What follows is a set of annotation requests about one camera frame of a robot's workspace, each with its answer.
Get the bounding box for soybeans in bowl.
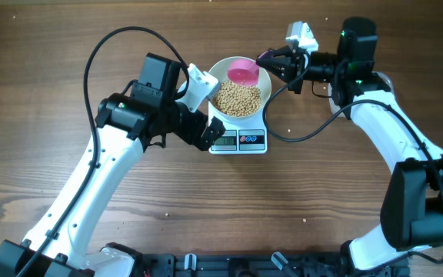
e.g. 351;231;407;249
214;81;261;117

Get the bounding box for black cable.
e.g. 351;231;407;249
261;53;443;265
15;25;190;277

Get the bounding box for clear plastic container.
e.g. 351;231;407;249
327;72;395;114

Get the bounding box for white bowl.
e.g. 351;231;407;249
208;57;272;112

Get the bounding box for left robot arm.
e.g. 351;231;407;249
0;53;225;276

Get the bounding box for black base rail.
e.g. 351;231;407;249
132;252;411;277

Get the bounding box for left black cable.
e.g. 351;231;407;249
15;25;190;277

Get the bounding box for right black cable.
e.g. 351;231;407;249
261;53;443;265

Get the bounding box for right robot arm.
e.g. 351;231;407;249
256;17;443;276

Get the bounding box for pink plastic scoop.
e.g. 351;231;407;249
227;56;271;87

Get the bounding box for white digital kitchen scale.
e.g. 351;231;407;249
208;104;268;155

